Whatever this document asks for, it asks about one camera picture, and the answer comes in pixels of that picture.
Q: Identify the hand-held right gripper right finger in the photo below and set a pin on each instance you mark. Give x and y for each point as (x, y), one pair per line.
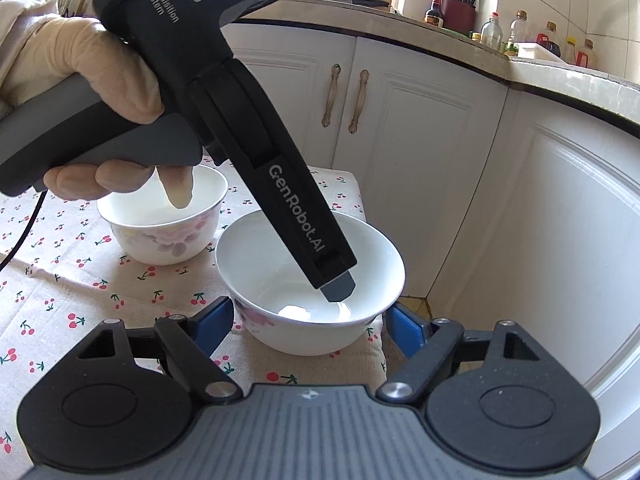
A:
(407, 330)

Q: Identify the white floral bowl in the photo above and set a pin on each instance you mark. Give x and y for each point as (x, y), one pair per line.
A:
(260, 280)
(135, 210)

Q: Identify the dark sauce bottle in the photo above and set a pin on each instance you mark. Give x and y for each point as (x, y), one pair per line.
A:
(435, 12)

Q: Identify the white kitchen cabinets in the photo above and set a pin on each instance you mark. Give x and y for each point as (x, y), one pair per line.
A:
(425, 135)

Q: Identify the kitchen countertop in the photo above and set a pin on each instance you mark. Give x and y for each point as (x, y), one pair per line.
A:
(400, 22)

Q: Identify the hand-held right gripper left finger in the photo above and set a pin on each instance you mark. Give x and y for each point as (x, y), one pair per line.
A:
(217, 320)

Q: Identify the clear bottle red cap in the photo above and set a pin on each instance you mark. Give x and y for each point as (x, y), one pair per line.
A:
(492, 32)

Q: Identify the orange condiment bottle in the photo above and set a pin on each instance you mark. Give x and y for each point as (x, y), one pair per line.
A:
(586, 55)

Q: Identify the red utensil holder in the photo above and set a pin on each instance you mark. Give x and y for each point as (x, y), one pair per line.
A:
(457, 17)

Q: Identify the person's left hand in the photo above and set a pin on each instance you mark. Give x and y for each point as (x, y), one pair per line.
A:
(90, 55)

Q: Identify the clear bottle gold cap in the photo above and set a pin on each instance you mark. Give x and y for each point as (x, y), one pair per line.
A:
(520, 27)

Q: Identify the dark bottle red label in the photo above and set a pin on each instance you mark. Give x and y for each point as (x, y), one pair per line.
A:
(549, 40)

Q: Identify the cherry print tablecloth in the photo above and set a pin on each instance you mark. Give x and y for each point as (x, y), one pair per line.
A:
(75, 285)

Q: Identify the white plastic box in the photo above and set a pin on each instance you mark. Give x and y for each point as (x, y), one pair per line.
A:
(536, 51)

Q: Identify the yellow cap bottle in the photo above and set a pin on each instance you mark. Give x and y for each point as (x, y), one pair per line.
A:
(571, 51)

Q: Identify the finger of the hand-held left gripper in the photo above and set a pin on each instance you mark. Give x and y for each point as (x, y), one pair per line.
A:
(339, 287)

